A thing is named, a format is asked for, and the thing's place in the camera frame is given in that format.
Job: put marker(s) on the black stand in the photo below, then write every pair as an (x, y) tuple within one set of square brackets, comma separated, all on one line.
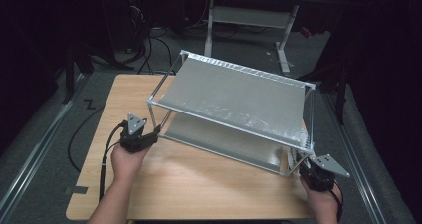
[(69, 74), (338, 91)]

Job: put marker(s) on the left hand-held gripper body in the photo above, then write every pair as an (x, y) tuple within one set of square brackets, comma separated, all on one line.
[(134, 139)]

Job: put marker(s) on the grey tape strip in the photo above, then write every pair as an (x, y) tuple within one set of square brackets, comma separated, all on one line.
[(77, 189)]

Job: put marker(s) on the person's right hand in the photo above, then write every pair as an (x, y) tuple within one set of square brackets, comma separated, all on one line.
[(320, 200)]

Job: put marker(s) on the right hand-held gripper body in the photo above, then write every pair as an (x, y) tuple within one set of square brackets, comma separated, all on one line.
[(320, 176)]

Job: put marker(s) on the desk with white metal legs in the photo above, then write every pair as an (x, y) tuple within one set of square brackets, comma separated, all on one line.
[(249, 16)]

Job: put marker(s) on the metal floor rail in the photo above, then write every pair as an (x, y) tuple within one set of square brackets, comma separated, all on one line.
[(361, 171), (36, 151)]

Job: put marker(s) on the person's left hand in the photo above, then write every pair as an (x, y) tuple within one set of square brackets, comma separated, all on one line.
[(127, 164)]

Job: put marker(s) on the two-tier metal shelf rack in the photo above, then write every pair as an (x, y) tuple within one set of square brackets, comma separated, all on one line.
[(232, 108)]

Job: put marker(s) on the dark computer tower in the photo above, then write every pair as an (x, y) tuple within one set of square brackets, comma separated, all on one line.
[(137, 18)]

